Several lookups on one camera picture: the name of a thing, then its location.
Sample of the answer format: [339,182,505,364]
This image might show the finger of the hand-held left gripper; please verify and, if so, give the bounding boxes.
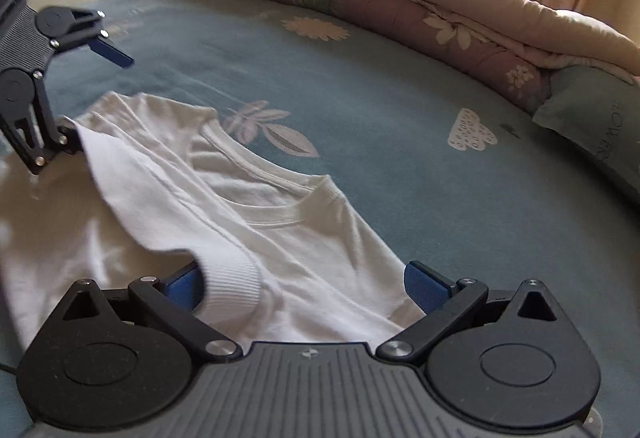
[50,8,135,68]
[0,78,83,176]

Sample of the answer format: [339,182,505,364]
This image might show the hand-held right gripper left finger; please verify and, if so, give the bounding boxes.
[60,263,241,364]

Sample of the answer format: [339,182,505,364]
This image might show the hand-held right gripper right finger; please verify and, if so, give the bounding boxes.
[376,261,568,363]

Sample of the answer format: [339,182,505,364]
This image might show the white long-sleeve shirt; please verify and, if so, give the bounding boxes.
[0,91,427,355]

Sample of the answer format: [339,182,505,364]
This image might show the bed with blue floral sheet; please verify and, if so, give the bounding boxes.
[0,0,640,438]

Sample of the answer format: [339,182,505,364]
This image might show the green printed pillow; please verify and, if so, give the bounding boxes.
[531,66,640,202]

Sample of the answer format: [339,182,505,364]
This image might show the folded pink floral quilt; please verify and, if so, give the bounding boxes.
[144,0,640,115]

